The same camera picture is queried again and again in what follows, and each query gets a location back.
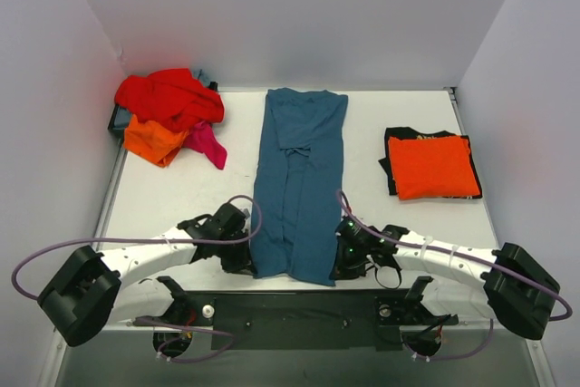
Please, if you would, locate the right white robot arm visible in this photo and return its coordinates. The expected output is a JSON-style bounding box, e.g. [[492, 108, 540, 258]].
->
[[332, 217, 560, 340]]

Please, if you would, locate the folded black t shirt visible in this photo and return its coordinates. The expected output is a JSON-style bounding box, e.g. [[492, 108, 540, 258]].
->
[[378, 125, 483, 201]]

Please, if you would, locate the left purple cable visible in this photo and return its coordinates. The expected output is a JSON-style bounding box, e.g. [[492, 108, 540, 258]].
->
[[10, 194, 264, 364]]

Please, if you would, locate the red t shirt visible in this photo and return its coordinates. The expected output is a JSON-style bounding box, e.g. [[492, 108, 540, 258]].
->
[[114, 68, 225, 132]]

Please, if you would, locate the folded orange t shirt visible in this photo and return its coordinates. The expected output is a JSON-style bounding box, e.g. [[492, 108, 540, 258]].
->
[[388, 133, 481, 201]]

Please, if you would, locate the teal blue t shirt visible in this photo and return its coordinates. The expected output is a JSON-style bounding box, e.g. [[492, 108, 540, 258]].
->
[[250, 88, 348, 286]]

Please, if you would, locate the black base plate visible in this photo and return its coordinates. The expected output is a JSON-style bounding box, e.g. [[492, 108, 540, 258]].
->
[[137, 289, 459, 356]]

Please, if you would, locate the light blue t shirt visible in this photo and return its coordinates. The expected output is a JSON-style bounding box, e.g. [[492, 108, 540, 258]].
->
[[190, 69, 212, 88]]

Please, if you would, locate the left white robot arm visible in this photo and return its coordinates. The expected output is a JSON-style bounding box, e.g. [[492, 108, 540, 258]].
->
[[37, 202, 250, 346]]

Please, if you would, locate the pink t shirt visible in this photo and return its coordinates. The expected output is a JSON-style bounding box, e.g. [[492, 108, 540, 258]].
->
[[182, 121, 227, 170]]

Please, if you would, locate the orange crumpled t shirt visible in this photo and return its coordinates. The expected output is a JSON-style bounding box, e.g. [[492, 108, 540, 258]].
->
[[123, 115, 189, 168]]

